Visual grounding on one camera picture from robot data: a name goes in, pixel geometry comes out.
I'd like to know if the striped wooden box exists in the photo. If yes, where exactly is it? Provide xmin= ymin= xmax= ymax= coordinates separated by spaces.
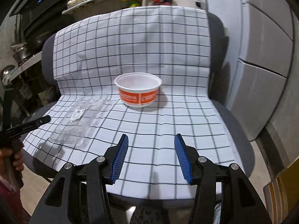
xmin=263 ymin=159 xmax=299 ymax=224

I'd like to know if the yellow cap green bottle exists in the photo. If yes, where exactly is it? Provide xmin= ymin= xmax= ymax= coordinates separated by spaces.
xmin=129 ymin=0 xmax=141 ymax=8

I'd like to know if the clear plastic tray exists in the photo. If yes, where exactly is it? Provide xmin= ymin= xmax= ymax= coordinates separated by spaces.
xmin=49 ymin=94 xmax=108 ymax=149

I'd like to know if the person left hand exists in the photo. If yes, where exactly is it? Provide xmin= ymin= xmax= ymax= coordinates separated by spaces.
xmin=0 ymin=148 xmax=24 ymax=181

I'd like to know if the white black grid cloth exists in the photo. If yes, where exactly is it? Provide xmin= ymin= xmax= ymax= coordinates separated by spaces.
xmin=22 ymin=5 xmax=245 ymax=201

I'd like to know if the grey white refrigerator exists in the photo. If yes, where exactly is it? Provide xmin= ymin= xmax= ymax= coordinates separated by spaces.
xmin=206 ymin=0 xmax=293 ymax=140

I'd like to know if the grey office chair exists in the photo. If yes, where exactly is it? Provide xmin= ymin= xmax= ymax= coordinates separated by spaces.
xmin=21 ymin=11 xmax=255 ymax=209

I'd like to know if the steel cooking pot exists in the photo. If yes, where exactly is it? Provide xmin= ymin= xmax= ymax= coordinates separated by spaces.
xmin=10 ymin=43 xmax=31 ymax=64

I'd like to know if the black range hood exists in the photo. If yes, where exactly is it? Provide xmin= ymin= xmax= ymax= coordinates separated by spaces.
xmin=10 ymin=0 xmax=75 ymax=41

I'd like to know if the steel counter shelf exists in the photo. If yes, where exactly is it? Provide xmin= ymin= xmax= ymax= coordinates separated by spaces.
xmin=8 ymin=52 xmax=41 ymax=83

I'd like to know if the orange white paper bowl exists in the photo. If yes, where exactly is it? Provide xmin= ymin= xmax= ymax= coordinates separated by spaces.
xmin=114 ymin=72 xmax=162 ymax=108

